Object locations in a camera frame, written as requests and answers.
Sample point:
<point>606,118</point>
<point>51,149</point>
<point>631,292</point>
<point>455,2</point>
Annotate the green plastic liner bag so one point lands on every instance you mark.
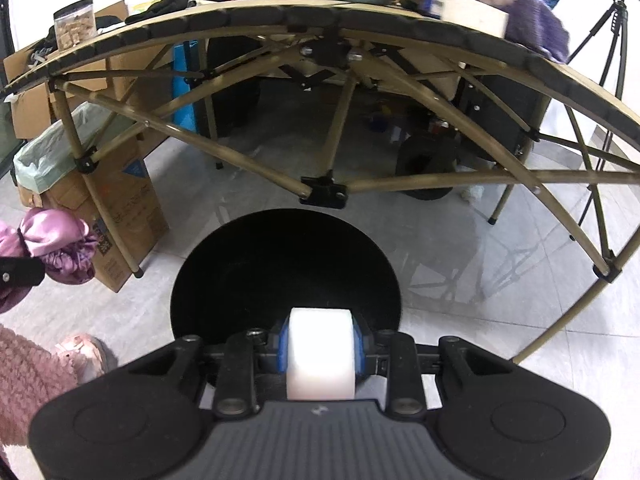
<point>45,152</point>

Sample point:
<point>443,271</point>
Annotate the black glove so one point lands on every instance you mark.
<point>165,7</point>

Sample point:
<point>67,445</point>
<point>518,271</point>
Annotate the clear snack jar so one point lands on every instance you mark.
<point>75,25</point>

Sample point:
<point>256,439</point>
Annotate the blue tissue pack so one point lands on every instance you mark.
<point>470,15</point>

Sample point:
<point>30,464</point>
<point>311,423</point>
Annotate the purple satin cloth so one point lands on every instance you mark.
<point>57,237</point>

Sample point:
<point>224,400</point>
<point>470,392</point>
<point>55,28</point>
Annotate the folding table frame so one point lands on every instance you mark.
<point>450,27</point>

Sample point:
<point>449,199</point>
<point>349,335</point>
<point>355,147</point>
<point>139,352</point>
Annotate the black round trash bin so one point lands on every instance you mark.
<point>285,260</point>

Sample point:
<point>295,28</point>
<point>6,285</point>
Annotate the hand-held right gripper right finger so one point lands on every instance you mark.
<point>358,346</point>

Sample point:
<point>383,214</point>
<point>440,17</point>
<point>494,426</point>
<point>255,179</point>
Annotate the black hard case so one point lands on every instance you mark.
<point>500,115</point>

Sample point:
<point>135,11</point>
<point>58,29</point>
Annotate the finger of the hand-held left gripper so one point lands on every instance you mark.
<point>20,272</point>

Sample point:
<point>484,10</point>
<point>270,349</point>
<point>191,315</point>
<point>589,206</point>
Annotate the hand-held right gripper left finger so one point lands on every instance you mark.
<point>283,347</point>

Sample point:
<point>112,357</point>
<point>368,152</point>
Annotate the blue flat item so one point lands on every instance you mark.
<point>185,90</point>

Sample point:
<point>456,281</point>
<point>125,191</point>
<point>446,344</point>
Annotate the white foam roll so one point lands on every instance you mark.
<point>320,350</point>

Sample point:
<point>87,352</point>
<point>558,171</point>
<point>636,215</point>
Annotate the black camera tripod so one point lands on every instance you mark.
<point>616,35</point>

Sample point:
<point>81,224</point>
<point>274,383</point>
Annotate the cardboard box with liner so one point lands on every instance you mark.
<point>127,210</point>

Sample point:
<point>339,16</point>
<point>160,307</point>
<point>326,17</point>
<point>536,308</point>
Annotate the black cart wheel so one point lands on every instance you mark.
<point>425,160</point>

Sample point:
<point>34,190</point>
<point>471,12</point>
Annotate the plain brown cardboard box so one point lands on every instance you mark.
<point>30,85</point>

